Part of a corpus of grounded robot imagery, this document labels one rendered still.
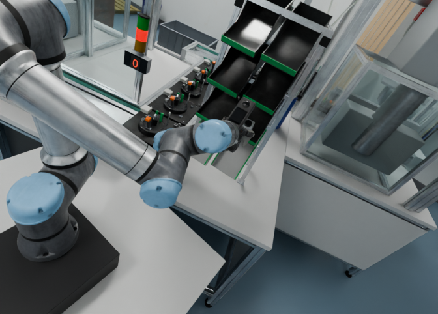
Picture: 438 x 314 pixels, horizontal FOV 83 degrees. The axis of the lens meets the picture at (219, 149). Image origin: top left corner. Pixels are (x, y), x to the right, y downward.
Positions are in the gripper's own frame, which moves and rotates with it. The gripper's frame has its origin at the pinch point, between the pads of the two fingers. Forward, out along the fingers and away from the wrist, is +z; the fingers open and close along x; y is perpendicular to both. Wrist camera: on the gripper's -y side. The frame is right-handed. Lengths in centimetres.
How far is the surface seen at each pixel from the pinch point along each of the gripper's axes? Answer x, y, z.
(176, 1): -295, -106, 395
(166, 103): -50, 15, 42
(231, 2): -176, -139, 359
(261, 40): -10.1, -28.7, 4.6
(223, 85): -14.9, -9.0, 7.0
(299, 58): 4.6, -29.9, 7.1
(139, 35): -62, -10, 15
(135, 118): -52, 27, 23
